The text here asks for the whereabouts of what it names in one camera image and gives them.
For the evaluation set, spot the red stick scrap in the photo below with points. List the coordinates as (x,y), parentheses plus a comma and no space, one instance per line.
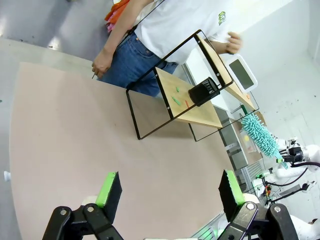
(187,104)

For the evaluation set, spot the black frame wooden shelf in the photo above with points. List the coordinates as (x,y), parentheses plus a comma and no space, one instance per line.
(197,115)

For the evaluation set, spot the person left forearm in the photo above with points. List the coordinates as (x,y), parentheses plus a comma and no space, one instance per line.
(218,47)

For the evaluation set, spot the person left hand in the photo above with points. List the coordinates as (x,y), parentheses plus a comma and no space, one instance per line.
(235,42)

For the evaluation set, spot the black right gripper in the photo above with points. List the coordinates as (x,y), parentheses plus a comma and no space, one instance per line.
(295,153)

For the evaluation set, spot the long green scrap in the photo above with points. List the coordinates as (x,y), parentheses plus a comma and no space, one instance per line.
(176,100)

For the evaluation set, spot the black mesh pen cup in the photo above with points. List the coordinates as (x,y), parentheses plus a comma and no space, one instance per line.
(203,92)

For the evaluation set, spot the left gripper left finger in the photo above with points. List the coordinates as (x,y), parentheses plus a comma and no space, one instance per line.
(110,190)

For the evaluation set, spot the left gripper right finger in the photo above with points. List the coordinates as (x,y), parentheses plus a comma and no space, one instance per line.
(231,192)

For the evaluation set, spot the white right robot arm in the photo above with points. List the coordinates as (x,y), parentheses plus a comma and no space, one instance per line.
(312,155)

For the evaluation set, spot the white framed display device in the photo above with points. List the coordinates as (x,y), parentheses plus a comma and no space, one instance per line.
(241,73)

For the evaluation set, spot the small dark stick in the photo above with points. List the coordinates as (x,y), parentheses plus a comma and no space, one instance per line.
(93,76)

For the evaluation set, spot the grey drawer cabinet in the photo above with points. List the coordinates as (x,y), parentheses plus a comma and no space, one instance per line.
(235,140)

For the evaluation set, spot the paper sheet with yellow dot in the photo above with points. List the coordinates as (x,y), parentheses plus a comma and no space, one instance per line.
(248,142)

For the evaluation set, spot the person white shirt blue jeans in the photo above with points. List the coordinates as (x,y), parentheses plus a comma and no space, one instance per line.
(175,22)

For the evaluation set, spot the orange pink cloth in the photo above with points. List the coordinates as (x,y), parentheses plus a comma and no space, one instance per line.
(116,10)

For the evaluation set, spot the person right forearm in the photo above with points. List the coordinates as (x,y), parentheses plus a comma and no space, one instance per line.
(120,27)

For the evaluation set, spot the teal chenille duster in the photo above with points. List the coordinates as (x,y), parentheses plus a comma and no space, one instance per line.
(260,135)

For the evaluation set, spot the person right hand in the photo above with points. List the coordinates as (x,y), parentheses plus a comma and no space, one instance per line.
(102,63)

